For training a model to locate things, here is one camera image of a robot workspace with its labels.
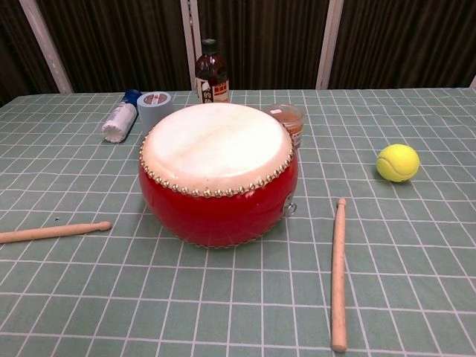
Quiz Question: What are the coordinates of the white frame post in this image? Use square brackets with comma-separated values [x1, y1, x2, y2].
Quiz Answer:
[18, 0, 74, 94]
[315, 0, 345, 90]
[180, 0, 204, 92]

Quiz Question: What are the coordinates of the wooden drumstick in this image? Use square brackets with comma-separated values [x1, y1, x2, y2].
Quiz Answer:
[330, 197, 348, 353]
[0, 221, 112, 245]

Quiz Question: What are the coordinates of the yellow tennis ball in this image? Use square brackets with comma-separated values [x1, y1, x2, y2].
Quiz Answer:
[376, 144, 421, 183]

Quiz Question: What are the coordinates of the brown bottle with white label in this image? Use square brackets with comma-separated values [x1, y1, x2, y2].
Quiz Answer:
[194, 38, 230, 105]

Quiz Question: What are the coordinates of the red drum with white skin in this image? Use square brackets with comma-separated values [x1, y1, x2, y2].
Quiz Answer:
[138, 103, 298, 249]

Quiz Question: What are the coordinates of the green grid tablecloth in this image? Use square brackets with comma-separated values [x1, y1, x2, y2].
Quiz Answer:
[0, 87, 476, 357]

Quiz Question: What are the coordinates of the light blue tape roll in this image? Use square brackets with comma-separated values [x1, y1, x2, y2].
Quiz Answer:
[136, 91, 174, 134]

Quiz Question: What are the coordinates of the white tube with blue cap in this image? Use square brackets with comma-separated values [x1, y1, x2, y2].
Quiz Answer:
[101, 89, 143, 144]

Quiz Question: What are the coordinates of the dark pleated curtain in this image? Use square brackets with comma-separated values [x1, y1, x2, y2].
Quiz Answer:
[0, 0, 476, 107]

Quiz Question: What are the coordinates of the clear jar with amber content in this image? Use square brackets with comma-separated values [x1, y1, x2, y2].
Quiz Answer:
[264, 103, 306, 149]

